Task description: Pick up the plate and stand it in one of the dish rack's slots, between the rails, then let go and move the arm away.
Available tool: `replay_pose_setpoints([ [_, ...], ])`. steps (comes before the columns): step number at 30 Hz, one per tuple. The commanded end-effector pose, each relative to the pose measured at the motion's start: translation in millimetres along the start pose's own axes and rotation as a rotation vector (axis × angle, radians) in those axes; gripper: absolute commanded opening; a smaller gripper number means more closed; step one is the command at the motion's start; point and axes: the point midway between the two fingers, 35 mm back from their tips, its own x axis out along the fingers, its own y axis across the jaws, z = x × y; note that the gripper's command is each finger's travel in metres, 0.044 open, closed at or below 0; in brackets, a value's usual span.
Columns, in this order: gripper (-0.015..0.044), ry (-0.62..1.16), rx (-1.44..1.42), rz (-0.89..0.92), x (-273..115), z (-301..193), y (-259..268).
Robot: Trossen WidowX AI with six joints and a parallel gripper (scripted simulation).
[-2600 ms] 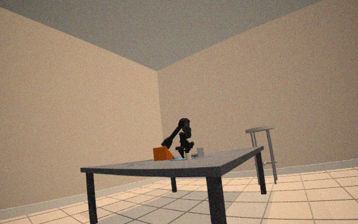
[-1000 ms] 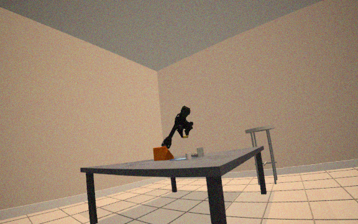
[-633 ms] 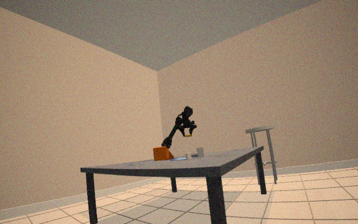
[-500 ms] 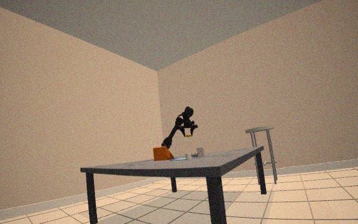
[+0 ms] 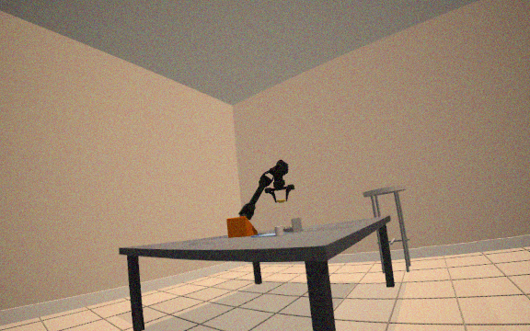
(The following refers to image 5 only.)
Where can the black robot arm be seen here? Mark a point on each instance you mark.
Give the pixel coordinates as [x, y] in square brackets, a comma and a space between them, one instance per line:
[279, 170]

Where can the cream cylinder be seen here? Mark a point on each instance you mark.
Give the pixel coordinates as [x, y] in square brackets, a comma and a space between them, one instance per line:
[279, 230]

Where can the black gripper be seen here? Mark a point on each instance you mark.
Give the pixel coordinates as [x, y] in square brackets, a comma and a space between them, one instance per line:
[271, 190]

